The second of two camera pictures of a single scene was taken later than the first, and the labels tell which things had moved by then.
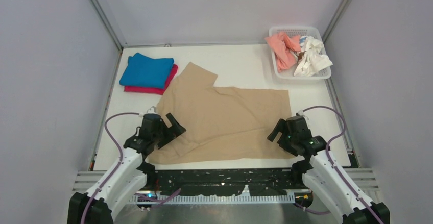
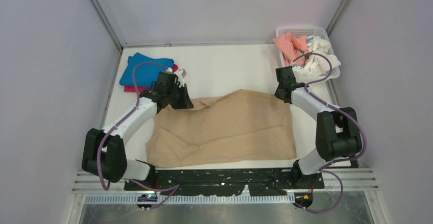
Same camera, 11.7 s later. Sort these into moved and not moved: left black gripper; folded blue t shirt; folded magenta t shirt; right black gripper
Moved: left black gripper; right black gripper
Not moved: folded magenta t shirt; folded blue t shirt
